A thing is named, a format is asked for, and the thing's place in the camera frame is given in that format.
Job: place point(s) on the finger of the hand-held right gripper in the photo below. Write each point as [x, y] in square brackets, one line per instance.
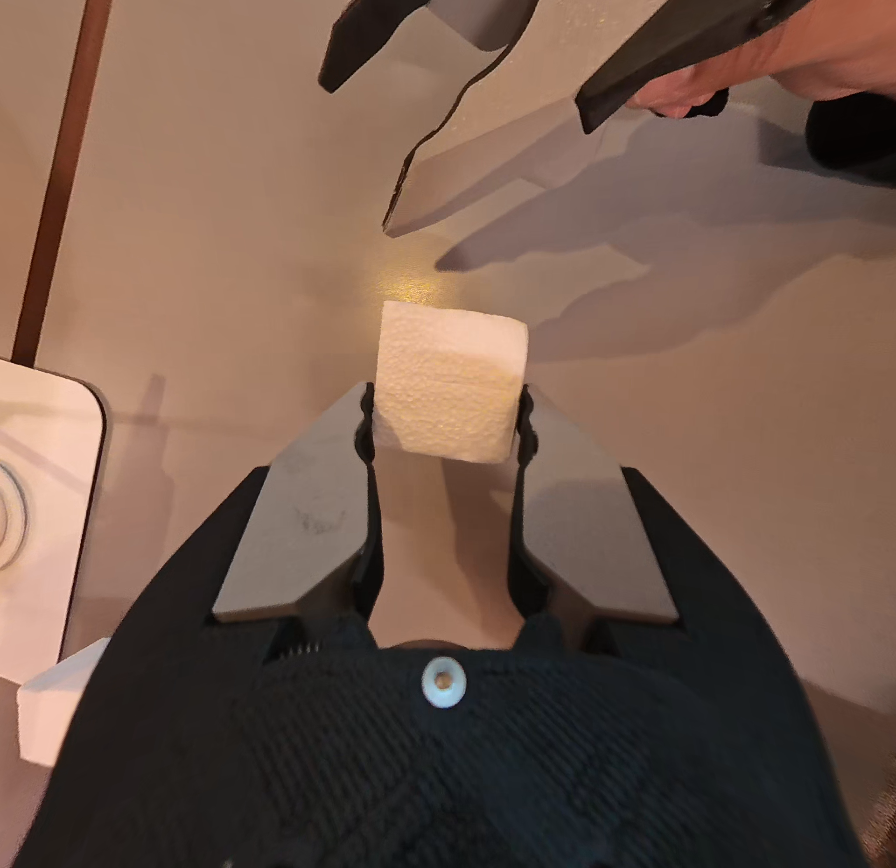
[574, 34]
[378, 20]

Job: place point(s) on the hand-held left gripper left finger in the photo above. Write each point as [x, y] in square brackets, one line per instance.
[301, 532]

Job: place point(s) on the person's right hand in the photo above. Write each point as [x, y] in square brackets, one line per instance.
[840, 41]

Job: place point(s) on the white hard foam cube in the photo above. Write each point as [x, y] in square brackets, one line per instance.
[448, 385]
[56, 700]

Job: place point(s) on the white stand with wooden board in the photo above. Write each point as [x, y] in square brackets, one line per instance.
[42, 532]

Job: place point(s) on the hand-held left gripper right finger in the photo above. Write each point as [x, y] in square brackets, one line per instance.
[595, 539]

